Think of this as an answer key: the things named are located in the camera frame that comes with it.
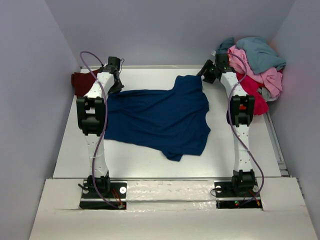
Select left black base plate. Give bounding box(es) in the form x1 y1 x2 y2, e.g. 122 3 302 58
78 180 128 211

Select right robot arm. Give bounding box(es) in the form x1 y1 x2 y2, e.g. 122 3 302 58
198 53 256 197

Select grey blue t shirt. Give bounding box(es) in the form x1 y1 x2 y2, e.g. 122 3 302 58
215 37 286 75

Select navy blue t shirt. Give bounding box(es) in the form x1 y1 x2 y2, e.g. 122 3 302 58
104 75 211 162

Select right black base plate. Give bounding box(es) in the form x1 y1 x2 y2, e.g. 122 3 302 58
210 181 263 210

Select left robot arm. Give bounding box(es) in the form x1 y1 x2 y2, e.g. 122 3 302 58
71 56 124 198

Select magenta t shirt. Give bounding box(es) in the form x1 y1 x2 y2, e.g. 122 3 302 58
240 76 269 116

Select light pink t shirt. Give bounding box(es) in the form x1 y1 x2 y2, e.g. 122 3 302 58
227 44 284 100

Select folded dark red shirt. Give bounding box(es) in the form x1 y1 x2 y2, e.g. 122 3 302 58
71 72 96 97

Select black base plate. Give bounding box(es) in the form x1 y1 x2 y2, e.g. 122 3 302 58
78 180 128 211
210 181 263 210

